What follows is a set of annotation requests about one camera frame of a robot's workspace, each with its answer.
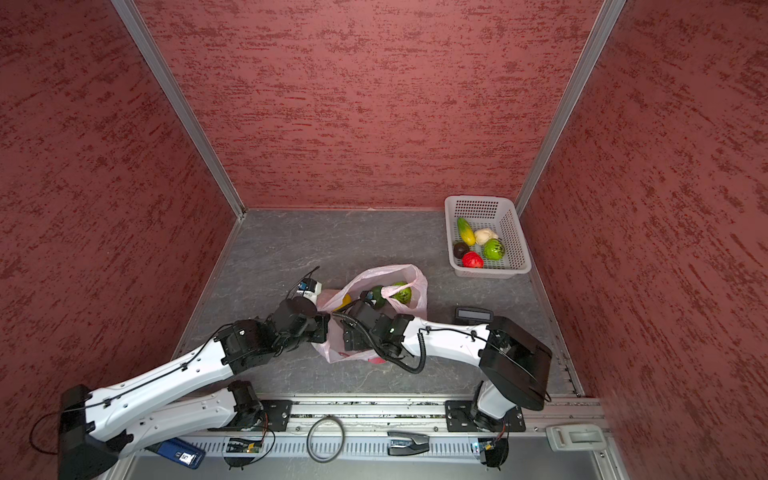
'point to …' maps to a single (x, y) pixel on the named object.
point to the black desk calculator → (473, 315)
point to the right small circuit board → (493, 451)
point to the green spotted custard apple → (494, 249)
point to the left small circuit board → (240, 445)
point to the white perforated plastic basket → (498, 214)
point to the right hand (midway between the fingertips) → (356, 344)
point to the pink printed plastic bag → (398, 290)
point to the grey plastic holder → (575, 437)
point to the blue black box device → (179, 451)
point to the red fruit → (472, 259)
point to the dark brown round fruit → (459, 249)
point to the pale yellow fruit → (484, 234)
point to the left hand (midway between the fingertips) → (329, 323)
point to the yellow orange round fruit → (347, 300)
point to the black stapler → (406, 443)
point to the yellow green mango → (466, 232)
